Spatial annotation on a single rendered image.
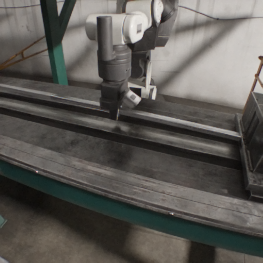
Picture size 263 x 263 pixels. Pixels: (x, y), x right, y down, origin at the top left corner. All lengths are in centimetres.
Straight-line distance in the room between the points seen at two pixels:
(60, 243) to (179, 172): 90
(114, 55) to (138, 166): 27
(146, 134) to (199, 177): 20
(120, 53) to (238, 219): 44
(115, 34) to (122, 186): 34
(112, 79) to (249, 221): 44
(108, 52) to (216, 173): 38
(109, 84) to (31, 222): 103
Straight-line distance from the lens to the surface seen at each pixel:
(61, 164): 50
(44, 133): 63
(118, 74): 51
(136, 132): 59
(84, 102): 64
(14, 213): 143
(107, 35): 46
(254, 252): 56
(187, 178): 48
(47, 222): 132
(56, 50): 146
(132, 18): 49
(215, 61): 237
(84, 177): 46
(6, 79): 118
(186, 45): 233
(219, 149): 59
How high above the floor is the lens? 110
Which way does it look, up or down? 37 degrees down
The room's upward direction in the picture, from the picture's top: 2 degrees clockwise
